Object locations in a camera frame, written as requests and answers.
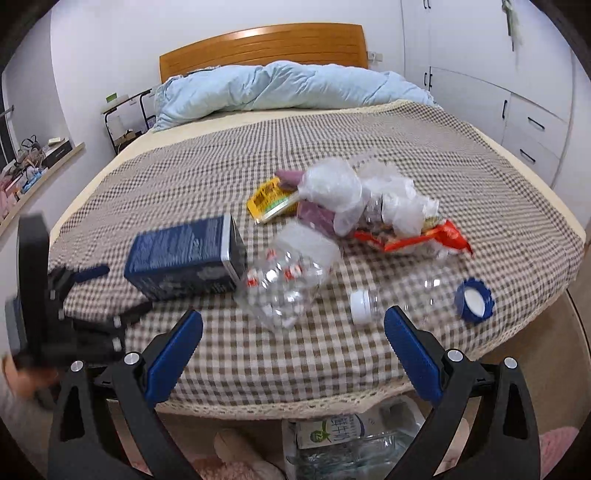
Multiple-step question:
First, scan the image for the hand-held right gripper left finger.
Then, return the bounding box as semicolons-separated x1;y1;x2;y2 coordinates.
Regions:
48;309;205;480

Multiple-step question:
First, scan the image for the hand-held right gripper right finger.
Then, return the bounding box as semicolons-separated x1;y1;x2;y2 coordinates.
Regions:
384;305;540;480

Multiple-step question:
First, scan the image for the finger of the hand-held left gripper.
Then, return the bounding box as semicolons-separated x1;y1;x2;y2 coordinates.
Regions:
74;300;155;340
48;264;112;301

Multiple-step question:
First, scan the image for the bin with floral liner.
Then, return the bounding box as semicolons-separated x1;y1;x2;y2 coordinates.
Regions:
281;397;426;480

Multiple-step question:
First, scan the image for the small clear bottle white cap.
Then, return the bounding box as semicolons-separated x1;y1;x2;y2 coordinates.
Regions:
349;272;458;326

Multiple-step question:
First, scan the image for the blue carton box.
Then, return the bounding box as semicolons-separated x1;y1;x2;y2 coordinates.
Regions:
124;213;249;302

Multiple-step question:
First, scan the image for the blue jar lid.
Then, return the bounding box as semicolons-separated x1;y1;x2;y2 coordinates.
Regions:
454;277;496;322

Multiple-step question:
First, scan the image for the white milk carton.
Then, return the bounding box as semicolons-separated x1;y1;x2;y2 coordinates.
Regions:
295;412;370;449

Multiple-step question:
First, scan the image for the red snack bag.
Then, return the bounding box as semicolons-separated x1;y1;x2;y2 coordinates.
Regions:
353;219;475;258

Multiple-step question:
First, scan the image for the large clear plastic bottle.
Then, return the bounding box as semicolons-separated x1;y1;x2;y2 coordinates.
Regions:
235;220;342;330

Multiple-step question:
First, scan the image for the purple towel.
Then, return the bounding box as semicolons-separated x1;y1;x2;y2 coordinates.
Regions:
274;168;352;238

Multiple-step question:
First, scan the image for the yellow snack packet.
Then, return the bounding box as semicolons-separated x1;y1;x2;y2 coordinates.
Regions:
247;178;301;224

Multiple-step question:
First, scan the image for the translucent white plastic bag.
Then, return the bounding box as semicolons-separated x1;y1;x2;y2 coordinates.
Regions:
298;157;363;234

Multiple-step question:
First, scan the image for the person's left hand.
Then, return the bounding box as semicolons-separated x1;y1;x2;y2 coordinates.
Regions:
0;353;58;409

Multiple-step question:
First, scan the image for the person's left white slipper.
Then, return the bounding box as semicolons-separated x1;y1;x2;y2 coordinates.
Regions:
213;428;282;480

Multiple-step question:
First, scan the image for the pile of small items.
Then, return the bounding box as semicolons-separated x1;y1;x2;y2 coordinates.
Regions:
0;135;49;217

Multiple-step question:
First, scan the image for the black box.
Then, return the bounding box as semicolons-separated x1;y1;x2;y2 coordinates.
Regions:
39;141;74;163

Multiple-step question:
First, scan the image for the pink shaggy rug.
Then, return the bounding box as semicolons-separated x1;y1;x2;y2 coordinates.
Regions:
106;427;587;480

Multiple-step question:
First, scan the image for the light blue duvet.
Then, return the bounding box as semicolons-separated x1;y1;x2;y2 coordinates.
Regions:
151;60;439;134

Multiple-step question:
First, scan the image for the wooden bed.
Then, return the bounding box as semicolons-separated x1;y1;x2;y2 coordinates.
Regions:
46;23;587;423

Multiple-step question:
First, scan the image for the white wardrobe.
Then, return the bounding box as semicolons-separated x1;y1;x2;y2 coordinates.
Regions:
401;0;578;185

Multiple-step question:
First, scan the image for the black frame side table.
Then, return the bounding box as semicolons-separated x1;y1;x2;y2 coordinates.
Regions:
102;90;155;155

